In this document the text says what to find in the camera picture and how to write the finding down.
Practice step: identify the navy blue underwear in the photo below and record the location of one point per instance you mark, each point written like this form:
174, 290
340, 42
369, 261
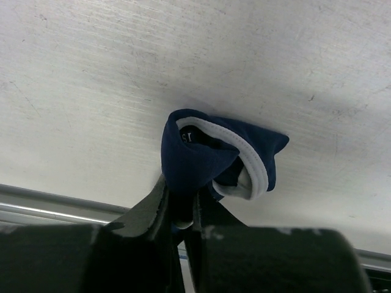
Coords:
224, 157

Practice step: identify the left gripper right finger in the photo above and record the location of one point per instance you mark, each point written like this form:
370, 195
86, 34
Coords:
225, 255

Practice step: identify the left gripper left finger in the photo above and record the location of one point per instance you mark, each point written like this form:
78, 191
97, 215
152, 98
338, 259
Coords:
134, 253

